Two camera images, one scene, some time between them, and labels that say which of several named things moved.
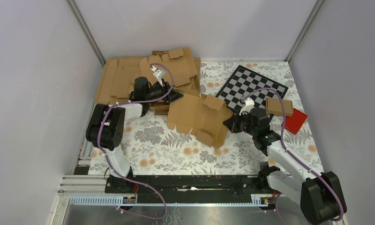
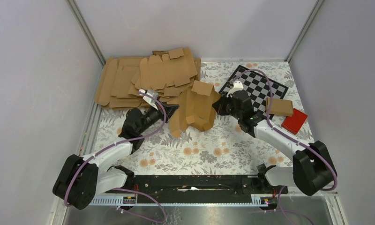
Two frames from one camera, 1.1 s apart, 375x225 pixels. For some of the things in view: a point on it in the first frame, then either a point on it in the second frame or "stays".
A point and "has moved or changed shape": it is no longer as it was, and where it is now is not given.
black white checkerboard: [245, 83] stays
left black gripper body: [158, 92] -> [151, 116]
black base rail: [189, 189] stays
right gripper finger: [232, 123] -> [221, 106]
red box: [294, 123] stays
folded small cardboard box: [273, 106] stays
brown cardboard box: [206, 115] has moved or changed shape
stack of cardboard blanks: [175, 67] stays
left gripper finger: [175, 95] -> [169, 109]
